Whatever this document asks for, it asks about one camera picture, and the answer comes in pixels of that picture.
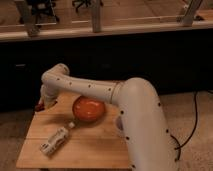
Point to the dark red pepper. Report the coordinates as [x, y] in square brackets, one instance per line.
[39, 107]

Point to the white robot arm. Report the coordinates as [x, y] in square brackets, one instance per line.
[149, 143]

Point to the orange bowl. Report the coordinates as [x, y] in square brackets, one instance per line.
[88, 110]

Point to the wooden table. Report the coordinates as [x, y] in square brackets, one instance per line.
[91, 145]

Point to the white plastic bottle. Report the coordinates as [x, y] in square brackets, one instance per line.
[56, 140]

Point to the black office chair base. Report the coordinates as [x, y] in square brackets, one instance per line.
[78, 3]

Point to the black office chair left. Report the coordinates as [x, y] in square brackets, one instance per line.
[39, 7]

